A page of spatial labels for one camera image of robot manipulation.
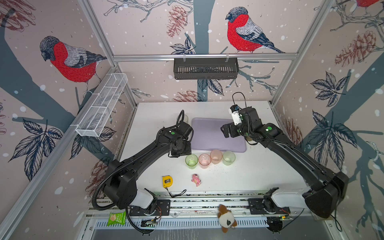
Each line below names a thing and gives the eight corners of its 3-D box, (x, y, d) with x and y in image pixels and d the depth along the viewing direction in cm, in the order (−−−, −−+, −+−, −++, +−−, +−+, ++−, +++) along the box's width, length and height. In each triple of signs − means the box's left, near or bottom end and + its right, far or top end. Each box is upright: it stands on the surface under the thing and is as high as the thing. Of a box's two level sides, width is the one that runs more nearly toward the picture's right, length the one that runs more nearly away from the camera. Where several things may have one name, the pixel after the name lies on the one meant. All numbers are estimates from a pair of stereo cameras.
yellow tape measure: (163, 188, 82) (162, 186, 80) (163, 177, 86) (162, 176, 83) (173, 186, 83) (173, 184, 80) (172, 175, 86) (172, 174, 84)
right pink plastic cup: (210, 164, 90) (211, 159, 84) (209, 154, 94) (210, 149, 89) (221, 164, 90) (223, 159, 84) (220, 154, 94) (222, 149, 89)
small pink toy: (189, 179, 85) (189, 177, 82) (194, 173, 87) (194, 171, 85) (197, 187, 82) (197, 185, 80) (202, 181, 84) (202, 179, 82)
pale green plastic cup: (222, 165, 89) (223, 160, 84) (221, 155, 93) (222, 150, 88) (234, 165, 89) (236, 160, 84) (232, 155, 93) (234, 150, 88)
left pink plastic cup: (201, 170, 88) (201, 165, 82) (197, 160, 92) (197, 155, 87) (211, 167, 90) (212, 162, 84) (207, 157, 94) (208, 151, 88)
